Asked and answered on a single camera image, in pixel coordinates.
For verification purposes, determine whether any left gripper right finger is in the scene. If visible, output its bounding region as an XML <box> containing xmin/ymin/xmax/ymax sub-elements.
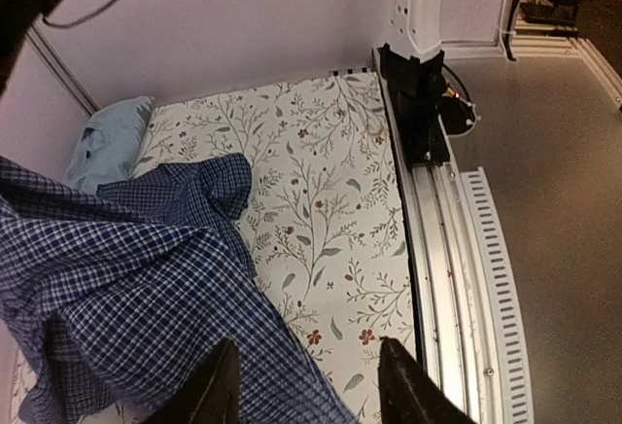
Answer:
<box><xmin>378</xmin><ymin>336</ymin><xmax>473</xmax><ymax>424</ymax></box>

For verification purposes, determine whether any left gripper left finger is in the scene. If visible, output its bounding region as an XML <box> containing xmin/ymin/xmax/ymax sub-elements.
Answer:
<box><xmin>177</xmin><ymin>338</ymin><xmax>239</xmax><ymax>423</ymax></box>

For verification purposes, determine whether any dark blue checkered shirt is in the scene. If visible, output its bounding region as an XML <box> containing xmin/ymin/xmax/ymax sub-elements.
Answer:
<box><xmin>1</xmin><ymin>154</ymin><xmax>355</xmax><ymax>423</ymax></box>

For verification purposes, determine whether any light blue t-shirt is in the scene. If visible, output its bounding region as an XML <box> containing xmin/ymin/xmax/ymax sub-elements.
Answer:
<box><xmin>62</xmin><ymin>95</ymin><xmax>155</xmax><ymax>194</ymax></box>

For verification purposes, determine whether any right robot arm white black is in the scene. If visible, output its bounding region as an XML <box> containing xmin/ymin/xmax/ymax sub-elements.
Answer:
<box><xmin>1</xmin><ymin>0</ymin><xmax>446</xmax><ymax>100</ymax></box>

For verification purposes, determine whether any right aluminium frame post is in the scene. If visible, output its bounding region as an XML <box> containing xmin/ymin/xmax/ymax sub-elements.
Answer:
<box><xmin>26</xmin><ymin>27</ymin><xmax>99</xmax><ymax>117</ymax></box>

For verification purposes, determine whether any front aluminium rail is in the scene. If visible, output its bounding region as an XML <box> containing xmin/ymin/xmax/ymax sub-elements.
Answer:
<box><xmin>378</xmin><ymin>73</ymin><xmax>538</xmax><ymax>424</ymax></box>

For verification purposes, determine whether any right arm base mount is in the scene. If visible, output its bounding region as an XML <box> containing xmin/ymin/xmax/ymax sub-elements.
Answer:
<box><xmin>379</xmin><ymin>45</ymin><xmax>478</xmax><ymax>166</ymax></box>

